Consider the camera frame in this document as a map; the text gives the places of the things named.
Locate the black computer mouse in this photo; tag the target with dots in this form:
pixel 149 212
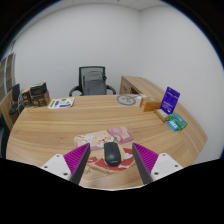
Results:
pixel 112 154

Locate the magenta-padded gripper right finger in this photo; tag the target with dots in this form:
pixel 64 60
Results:
pixel 146 158

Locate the dark brown box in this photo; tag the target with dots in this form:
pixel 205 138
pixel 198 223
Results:
pixel 40 96

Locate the small brown box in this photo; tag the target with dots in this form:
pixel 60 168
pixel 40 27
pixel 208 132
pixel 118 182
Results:
pixel 26 97

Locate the purple standing card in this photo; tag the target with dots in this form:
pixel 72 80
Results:
pixel 170 100

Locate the white and green leaflet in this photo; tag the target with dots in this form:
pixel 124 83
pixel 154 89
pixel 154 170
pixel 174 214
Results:
pixel 61 103

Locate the wooden shelf unit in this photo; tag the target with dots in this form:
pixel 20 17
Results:
pixel 6 76

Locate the black mesh office chair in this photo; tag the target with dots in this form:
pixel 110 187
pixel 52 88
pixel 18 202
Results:
pixel 93 83

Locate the small tan box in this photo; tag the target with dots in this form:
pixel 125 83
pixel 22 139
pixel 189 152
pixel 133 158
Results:
pixel 161 115

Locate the pink cartoon print mouse pad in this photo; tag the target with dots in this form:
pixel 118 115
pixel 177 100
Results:
pixel 100 137

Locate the grey round disc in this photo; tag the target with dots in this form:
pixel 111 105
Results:
pixel 126 100

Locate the small blue box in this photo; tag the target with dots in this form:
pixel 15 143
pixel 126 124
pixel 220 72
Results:
pixel 173 125

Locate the small black visitor chair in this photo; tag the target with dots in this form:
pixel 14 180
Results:
pixel 15 98

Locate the black leather sofa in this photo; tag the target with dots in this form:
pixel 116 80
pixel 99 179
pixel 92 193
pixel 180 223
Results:
pixel 3 140

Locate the wooden side desk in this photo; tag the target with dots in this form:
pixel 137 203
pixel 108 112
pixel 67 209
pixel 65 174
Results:
pixel 140 85

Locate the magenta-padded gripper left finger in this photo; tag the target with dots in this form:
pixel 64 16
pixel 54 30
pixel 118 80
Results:
pixel 78 159

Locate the orange-brown box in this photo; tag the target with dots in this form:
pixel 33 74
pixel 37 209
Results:
pixel 150 104

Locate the green flat box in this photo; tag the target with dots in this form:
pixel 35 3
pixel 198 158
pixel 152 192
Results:
pixel 179 120

